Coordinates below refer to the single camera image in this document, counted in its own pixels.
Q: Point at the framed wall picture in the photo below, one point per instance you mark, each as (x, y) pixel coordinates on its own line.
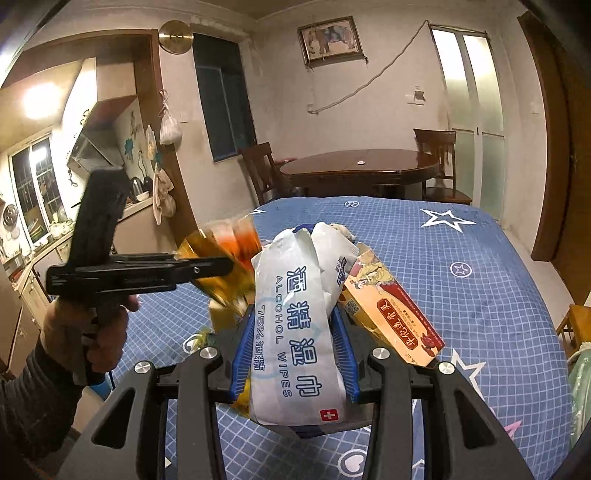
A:
(330, 39)

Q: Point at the white wet wipes packet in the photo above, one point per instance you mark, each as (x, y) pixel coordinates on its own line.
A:
(286, 332)

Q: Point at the person's left hand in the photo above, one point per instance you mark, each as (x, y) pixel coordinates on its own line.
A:
(108, 337)

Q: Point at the person's left forearm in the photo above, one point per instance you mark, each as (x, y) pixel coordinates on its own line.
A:
(32, 406)

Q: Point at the round gold wall clock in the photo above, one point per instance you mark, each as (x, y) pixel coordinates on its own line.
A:
(175, 36)

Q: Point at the electric kettle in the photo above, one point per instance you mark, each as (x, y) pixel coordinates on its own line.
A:
(136, 187)

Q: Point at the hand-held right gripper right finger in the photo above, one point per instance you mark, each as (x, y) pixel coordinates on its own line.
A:
(346, 364)

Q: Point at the brown wooden door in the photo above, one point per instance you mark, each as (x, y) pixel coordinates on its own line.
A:
(554, 161)

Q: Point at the hanging white plastic bag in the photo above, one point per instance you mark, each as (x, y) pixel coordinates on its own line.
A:
(169, 127)

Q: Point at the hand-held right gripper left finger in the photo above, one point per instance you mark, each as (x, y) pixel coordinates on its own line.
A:
(243, 364)

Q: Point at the dark wall window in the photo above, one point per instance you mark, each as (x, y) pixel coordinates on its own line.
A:
(224, 101)

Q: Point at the hanging beige towel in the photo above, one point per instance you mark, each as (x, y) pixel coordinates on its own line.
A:
(164, 194)

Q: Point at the steel range hood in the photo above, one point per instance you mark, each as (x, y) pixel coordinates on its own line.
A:
(92, 147)

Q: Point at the yellow and red box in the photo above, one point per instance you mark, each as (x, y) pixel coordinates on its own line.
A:
(392, 309)

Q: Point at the kitchen window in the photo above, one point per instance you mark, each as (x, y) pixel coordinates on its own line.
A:
(34, 184)

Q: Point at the kitchen counter cabinet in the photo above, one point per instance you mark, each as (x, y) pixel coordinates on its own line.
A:
(134, 230)

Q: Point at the green plastic bag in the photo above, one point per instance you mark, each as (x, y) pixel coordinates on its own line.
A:
(579, 392)

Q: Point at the orange transparent wrapper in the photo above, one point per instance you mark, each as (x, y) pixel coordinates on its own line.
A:
(226, 249)

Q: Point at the yellow plastic wrapper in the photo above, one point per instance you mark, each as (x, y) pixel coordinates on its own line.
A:
(226, 316)

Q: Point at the dark wooden chair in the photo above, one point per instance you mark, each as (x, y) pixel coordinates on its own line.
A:
(436, 143)
(258, 170)

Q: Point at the round wooden dining table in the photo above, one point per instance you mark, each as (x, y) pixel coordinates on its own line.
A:
(360, 168)

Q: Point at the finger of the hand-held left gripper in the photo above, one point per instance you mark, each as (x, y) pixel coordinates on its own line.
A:
(194, 272)

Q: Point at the small wooden stool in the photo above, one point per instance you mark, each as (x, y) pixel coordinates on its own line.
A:
(572, 323)

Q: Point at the frosted glass door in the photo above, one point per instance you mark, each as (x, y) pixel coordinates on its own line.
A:
(471, 110)

